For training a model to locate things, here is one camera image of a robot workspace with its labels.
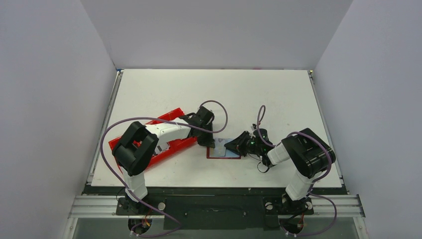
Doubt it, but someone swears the light patterned credit card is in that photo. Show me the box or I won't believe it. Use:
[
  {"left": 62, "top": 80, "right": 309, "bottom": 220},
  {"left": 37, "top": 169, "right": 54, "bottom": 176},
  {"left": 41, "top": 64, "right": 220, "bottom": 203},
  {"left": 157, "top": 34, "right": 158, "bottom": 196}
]
[{"left": 210, "top": 138, "right": 230, "bottom": 157}]

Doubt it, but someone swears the red leather card holder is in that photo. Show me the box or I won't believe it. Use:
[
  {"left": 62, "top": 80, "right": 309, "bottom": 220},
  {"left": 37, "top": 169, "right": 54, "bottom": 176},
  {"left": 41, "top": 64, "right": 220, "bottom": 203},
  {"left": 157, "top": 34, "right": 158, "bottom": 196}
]
[{"left": 206, "top": 138, "right": 241, "bottom": 159}]

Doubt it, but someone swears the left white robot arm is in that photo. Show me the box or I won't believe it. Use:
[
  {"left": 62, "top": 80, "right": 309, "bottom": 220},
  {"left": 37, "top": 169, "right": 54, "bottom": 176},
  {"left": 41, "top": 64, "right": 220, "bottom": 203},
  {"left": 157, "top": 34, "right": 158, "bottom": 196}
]
[{"left": 110, "top": 106, "right": 215, "bottom": 214}]

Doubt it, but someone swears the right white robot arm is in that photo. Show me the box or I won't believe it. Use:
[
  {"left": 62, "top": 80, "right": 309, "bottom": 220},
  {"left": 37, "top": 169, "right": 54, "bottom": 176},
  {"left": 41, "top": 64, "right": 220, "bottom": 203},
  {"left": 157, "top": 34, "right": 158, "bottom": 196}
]
[{"left": 224, "top": 128, "right": 336, "bottom": 213}]

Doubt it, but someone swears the silver striped card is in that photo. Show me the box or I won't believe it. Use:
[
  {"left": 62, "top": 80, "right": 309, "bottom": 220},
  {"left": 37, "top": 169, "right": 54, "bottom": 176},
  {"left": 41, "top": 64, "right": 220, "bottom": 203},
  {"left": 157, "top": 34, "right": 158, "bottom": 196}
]
[{"left": 153, "top": 143, "right": 170, "bottom": 156}]

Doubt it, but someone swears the red plastic compartment tray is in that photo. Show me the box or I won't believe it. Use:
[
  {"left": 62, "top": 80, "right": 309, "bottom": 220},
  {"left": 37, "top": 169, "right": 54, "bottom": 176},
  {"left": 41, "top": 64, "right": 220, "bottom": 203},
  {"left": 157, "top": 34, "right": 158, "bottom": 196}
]
[{"left": 108, "top": 108, "right": 197, "bottom": 176}]

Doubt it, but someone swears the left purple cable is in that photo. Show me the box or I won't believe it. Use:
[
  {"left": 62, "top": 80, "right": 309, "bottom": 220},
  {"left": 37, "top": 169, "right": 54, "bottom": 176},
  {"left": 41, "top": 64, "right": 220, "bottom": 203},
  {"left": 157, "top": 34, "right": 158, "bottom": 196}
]
[{"left": 100, "top": 100, "right": 229, "bottom": 232}]

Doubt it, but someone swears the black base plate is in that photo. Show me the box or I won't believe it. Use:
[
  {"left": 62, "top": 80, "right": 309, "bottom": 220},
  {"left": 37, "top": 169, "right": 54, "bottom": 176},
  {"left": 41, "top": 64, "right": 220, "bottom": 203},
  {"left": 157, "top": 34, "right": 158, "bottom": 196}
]
[{"left": 83, "top": 186, "right": 346, "bottom": 230}]

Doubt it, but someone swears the aluminium rail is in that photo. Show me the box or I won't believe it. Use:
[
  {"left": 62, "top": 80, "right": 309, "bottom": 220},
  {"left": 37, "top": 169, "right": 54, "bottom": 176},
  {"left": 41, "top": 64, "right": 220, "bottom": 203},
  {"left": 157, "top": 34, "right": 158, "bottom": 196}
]
[{"left": 69, "top": 195, "right": 366, "bottom": 218}]

